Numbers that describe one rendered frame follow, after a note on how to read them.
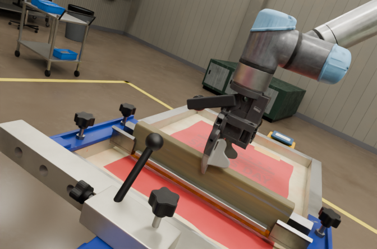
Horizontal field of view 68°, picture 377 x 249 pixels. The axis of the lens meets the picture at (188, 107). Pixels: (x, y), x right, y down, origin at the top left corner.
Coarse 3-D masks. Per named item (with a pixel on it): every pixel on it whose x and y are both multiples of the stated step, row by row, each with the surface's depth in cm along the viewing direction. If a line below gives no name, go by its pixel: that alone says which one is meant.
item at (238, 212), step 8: (136, 152) 69; (152, 160) 68; (160, 168) 67; (168, 168) 67; (176, 176) 65; (184, 184) 65; (192, 184) 64; (200, 192) 63; (208, 192) 63; (216, 200) 62; (224, 200) 62; (224, 208) 61; (232, 208) 60; (240, 216) 60; (248, 216) 60; (256, 224) 58; (264, 224) 59
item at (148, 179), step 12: (180, 132) 100; (192, 132) 104; (204, 132) 108; (132, 156) 74; (108, 168) 66; (120, 168) 67; (144, 168) 71; (144, 180) 66; (156, 180) 68; (168, 180) 70; (144, 192) 62; (180, 192) 66; (180, 204) 62
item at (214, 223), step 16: (272, 160) 104; (288, 176) 96; (288, 192) 85; (192, 208) 62; (208, 208) 64; (192, 224) 58; (208, 224) 59; (224, 224) 61; (240, 224) 63; (224, 240) 56; (240, 240) 58; (256, 240) 60
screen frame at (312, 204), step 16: (176, 112) 108; (192, 112) 121; (208, 112) 124; (96, 144) 68; (112, 144) 74; (272, 144) 114; (304, 160) 109; (320, 176) 96; (320, 192) 84; (304, 208) 77; (320, 208) 75; (208, 240) 50
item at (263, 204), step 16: (144, 128) 69; (144, 144) 69; (176, 144) 66; (160, 160) 68; (176, 160) 66; (192, 160) 64; (192, 176) 65; (208, 176) 63; (224, 176) 61; (240, 176) 61; (224, 192) 62; (240, 192) 60; (256, 192) 59; (272, 192) 59; (240, 208) 61; (256, 208) 59; (272, 208) 58; (288, 208) 57; (272, 224) 58
